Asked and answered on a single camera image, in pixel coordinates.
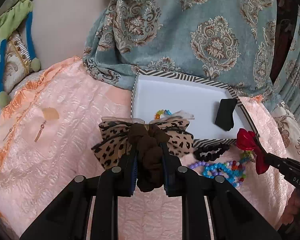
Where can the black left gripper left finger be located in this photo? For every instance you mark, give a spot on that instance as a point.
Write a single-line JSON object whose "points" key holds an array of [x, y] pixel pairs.
{"points": [[87, 201]]}

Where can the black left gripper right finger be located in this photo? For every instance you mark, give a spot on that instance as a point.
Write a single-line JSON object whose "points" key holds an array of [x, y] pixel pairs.
{"points": [[212, 208]]}

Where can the red velvet hair bow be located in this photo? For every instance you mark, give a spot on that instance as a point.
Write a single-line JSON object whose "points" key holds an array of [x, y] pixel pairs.
{"points": [[247, 141]]}

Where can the black hair clip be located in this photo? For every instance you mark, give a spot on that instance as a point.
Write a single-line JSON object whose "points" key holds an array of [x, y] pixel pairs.
{"points": [[224, 118]]}

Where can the leopard print hair bow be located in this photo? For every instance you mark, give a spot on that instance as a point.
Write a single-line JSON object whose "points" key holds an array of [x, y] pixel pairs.
{"points": [[121, 136]]}

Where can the right hand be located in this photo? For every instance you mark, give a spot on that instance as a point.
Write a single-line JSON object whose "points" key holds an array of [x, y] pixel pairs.
{"points": [[292, 208]]}

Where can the black scrunchie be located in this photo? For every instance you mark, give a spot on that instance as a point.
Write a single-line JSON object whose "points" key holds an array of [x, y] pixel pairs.
{"points": [[210, 153]]}

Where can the pink quilted bedspread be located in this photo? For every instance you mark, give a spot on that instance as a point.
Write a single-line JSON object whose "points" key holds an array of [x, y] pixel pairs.
{"points": [[33, 173]]}

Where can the striped white tray box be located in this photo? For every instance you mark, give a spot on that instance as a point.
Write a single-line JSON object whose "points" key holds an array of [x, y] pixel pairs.
{"points": [[155, 90]]}

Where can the teal damask blanket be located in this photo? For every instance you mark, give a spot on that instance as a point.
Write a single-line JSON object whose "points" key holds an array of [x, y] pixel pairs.
{"points": [[230, 41]]}

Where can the cream embroidered pillow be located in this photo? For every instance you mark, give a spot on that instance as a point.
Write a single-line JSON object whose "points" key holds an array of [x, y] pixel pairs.
{"points": [[17, 62]]}

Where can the braided hair tie green flower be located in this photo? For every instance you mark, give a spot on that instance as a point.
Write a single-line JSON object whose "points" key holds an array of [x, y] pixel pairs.
{"points": [[248, 156]]}

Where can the green blue rope toy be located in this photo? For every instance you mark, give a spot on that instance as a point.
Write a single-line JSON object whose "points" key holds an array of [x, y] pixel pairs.
{"points": [[18, 18]]}

